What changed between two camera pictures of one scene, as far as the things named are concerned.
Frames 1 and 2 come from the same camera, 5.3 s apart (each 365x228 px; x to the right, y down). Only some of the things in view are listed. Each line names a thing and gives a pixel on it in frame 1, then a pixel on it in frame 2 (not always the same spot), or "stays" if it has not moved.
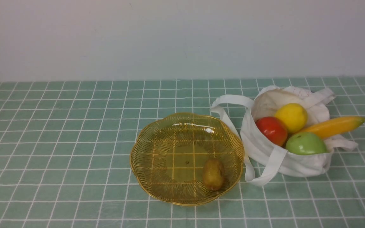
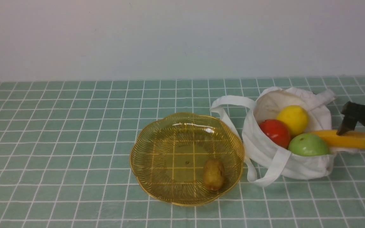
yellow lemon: [294, 115] stays
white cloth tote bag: [265, 161] stays
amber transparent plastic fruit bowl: [168, 157] stays
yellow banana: [334, 127] → [349, 140]
